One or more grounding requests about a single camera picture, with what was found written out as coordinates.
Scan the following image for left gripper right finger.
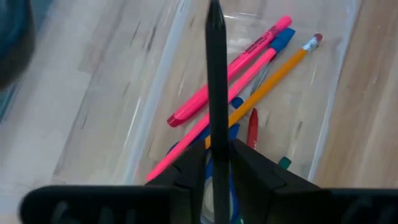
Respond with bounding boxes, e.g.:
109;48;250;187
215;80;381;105
229;139;321;224

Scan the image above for clear plastic supply box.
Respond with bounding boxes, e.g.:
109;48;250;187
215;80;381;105
51;0;363;187

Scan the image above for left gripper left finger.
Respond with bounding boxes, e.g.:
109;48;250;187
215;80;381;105
146;141;210;224

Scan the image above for blue handled scissors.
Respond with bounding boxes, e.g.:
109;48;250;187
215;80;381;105
167;123;242;224

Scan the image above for pink highlighter with print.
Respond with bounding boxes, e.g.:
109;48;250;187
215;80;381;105
167;14;293;128

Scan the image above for blue capped pen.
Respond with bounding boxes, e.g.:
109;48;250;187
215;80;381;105
228;27;296;141

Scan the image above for slim pink highlighter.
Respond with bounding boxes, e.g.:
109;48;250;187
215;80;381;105
145;47;278;183

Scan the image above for red pen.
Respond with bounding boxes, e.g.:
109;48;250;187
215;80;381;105
246;108;259;149

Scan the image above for dark green pen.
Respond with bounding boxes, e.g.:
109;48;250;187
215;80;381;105
277;156;292;170

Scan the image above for long matte black pen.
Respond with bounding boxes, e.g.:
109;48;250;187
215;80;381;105
204;0;231;224

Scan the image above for orange pencil with eraser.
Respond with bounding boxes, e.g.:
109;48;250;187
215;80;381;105
205;32;323;149

